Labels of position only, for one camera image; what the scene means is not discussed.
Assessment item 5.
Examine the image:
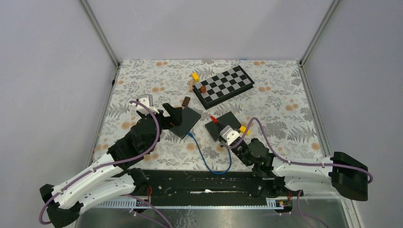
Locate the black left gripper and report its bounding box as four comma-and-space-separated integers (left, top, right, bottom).
137, 103, 182, 152

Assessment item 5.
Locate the black network switch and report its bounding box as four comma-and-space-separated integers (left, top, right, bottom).
169, 107, 201, 139
204, 112, 241, 142

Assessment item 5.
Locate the blue ethernet cable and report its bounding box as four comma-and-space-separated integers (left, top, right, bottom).
187, 132, 233, 175

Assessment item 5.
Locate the red cable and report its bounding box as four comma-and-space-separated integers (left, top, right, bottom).
210, 115, 225, 130

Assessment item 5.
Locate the black white chessboard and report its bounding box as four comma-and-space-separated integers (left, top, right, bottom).
193, 66, 255, 109

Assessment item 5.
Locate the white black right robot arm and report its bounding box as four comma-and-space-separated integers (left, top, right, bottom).
225, 138, 369, 201

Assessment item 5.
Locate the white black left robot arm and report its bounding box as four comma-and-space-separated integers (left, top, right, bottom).
39, 100, 183, 228

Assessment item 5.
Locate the dark brown wooden block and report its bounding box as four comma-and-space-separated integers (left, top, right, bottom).
182, 96, 191, 107

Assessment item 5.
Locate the yellow block on mat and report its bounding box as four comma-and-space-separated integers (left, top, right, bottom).
239, 125, 250, 136

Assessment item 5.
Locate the brown round chess piece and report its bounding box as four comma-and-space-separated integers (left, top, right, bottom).
200, 86, 206, 94

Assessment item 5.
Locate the yellow block near chessboard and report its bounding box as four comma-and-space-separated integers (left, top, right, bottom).
192, 72, 200, 83

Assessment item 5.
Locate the floral table mat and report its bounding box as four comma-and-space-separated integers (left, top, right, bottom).
93, 60, 323, 171

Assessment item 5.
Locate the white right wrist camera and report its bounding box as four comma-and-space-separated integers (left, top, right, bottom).
220, 125, 240, 148

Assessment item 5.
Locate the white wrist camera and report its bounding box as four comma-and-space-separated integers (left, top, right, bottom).
220, 125, 240, 148
129, 94, 159, 114

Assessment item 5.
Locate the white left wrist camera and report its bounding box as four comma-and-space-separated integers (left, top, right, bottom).
129, 94, 159, 114

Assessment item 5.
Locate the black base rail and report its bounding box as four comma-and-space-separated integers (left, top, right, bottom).
131, 169, 300, 207

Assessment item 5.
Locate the left aluminium frame post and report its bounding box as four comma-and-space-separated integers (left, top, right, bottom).
78, 0, 120, 68

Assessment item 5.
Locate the aluminium frame post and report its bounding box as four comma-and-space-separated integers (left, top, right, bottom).
299, 0, 341, 66
78, 0, 120, 68

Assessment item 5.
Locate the right aluminium frame post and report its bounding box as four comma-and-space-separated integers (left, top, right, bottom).
299, 0, 341, 66

